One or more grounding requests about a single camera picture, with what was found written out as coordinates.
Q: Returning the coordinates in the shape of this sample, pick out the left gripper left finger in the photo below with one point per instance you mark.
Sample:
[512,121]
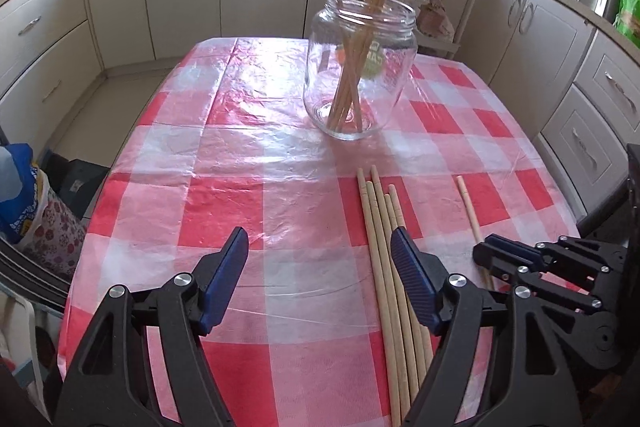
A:
[218,274]

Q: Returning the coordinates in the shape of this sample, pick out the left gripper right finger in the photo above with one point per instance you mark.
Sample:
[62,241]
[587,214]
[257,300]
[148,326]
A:
[424,278]

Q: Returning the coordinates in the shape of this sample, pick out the clear glass jar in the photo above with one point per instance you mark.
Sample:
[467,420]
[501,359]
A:
[385,74]

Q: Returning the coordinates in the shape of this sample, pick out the cream kitchen cabinets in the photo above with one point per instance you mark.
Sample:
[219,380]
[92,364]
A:
[569,78]

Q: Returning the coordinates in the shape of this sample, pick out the red white checkered tablecloth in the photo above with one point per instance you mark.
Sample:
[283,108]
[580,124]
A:
[226,142]

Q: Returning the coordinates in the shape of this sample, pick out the black floor scale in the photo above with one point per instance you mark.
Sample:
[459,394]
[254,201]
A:
[76,182]

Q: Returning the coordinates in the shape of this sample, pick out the blue plastic bag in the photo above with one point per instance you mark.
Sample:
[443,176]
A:
[20,190]

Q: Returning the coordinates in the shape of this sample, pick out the green snack bag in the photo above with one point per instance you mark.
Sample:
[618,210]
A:
[627,20]

